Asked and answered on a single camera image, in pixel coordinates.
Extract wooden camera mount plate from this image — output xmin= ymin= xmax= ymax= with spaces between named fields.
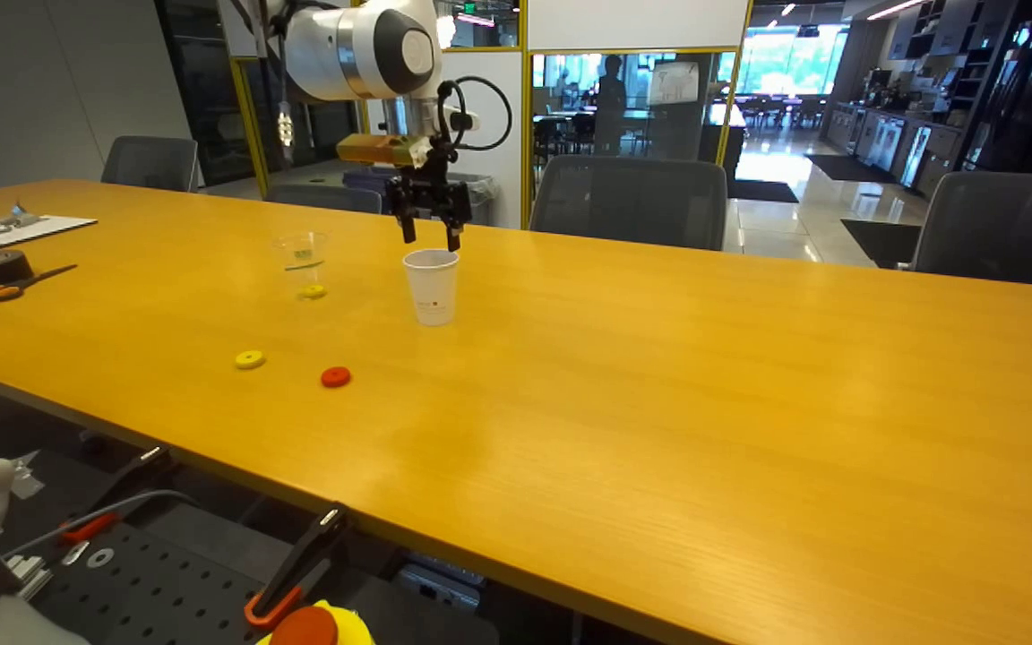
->
xmin=335 ymin=127 xmax=438 ymax=172

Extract white paper cup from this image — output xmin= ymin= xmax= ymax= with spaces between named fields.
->
xmin=400 ymin=247 xmax=465 ymax=330

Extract blue plastic box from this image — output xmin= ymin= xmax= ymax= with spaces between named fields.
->
xmin=395 ymin=559 xmax=492 ymax=612

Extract grey cable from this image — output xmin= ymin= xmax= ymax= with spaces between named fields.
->
xmin=0 ymin=482 xmax=189 ymax=567

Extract clear plastic cup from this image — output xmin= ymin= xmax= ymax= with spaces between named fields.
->
xmin=282 ymin=225 xmax=335 ymax=306

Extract black perforated mounting board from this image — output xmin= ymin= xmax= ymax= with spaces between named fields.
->
xmin=28 ymin=496 xmax=422 ymax=645

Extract orange handled scissors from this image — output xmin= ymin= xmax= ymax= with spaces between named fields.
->
xmin=0 ymin=261 xmax=83 ymax=303

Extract black orange clamp tool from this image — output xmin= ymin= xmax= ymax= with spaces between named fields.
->
xmin=239 ymin=506 xmax=351 ymax=635

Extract grey office chair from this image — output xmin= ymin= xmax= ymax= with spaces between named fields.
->
xmin=102 ymin=131 xmax=206 ymax=194
xmin=908 ymin=168 xmax=1032 ymax=293
xmin=530 ymin=155 xmax=730 ymax=255

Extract red handled screwdriver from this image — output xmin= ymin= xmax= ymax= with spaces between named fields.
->
xmin=57 ymin=513 xmax=122 ymax=550

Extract yellow emergency stop button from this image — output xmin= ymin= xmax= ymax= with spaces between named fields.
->
xmin=253 ymin=597 xmax=380 ymax=645

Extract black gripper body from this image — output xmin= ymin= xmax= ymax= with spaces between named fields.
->
xmin=389 ymin=157 xmax=474 ymax=222

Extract white paper sheet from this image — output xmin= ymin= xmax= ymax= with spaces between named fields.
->
xmin=0 ymin=210 xmax=102 ymax=259

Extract wide white wall panel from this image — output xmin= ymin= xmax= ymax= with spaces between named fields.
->
xmin=524 ymin=0 xmax=756 ymax=53

